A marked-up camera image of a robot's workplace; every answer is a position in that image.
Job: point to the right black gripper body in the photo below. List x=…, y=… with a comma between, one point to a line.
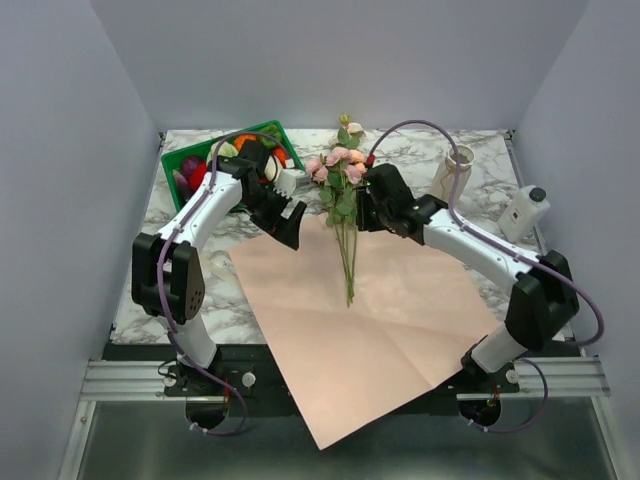
x=369, y=215

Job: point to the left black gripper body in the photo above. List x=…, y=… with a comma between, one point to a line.
x=267, y=206

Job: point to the pink flower bouquet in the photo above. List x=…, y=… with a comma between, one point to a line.
x=338, y=176

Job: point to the beige ribbon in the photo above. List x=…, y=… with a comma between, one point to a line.
x=221, y=265

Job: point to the pink wrapping paper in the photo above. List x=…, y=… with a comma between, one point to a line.
x=348, y=362

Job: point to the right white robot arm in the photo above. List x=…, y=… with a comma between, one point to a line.
x=540, y=303

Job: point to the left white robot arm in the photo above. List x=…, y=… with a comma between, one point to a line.
x=167, y=279

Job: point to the white ceramic vase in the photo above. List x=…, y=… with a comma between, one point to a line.
x=453, y=174

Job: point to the white egg-shaped vegetable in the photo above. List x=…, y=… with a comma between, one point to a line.
x=272, y=169

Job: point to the red chili pepper toy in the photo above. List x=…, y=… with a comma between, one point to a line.
x=284, y=158

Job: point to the orange pumpkin toy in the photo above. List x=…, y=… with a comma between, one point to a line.
x=240, y=140

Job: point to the green lettuce toy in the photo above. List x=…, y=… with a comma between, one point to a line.
x=224, y=148

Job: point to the red tomato toy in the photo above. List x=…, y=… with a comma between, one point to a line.
x=197, y=176

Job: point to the green bell pepper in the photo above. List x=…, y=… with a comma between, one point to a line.
x=273, y=131

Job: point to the white rose stem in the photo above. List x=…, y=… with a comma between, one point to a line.
x=350, y=134

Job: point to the purple eggplant toy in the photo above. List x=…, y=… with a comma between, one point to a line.
x=181, y=185

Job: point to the purple onion toy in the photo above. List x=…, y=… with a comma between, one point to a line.
x=190, y=164

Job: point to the green plastic tray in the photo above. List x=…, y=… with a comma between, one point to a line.
x=171, y=161

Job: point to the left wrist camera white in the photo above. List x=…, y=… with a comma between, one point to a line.
x=288, y=181

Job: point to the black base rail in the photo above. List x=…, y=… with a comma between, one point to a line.
x=250, y=380

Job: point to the aluminium frame rail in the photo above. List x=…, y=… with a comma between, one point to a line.
x=126, y=428

